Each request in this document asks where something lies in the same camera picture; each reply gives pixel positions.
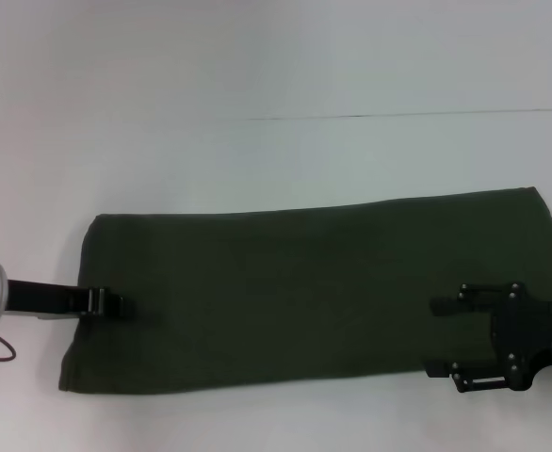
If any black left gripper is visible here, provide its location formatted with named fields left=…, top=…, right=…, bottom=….
left=6, top=278, right=137, bottom=322

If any dark green t-shirt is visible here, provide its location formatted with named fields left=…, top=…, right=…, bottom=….
left=57, top=186, right=552, bottom=395

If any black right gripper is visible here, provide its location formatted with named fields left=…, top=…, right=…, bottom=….
left=425, top=281, right=552, bottom=395

